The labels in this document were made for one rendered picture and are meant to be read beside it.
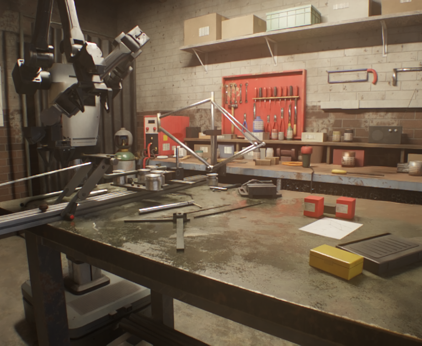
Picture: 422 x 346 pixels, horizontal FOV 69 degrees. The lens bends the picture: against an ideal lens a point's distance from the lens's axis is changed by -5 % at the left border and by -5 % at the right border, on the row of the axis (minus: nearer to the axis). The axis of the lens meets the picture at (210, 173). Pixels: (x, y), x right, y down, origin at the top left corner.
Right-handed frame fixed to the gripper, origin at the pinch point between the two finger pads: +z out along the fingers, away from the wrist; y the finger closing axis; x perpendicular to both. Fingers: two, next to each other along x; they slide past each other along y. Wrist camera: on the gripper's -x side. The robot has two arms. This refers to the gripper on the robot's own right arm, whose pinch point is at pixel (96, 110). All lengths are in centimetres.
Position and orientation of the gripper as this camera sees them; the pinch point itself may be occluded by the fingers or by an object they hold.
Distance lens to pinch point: 116.8
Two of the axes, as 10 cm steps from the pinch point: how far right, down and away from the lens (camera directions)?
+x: -6.6, 4.2, 6.3
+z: 3.8, 9.0, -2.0
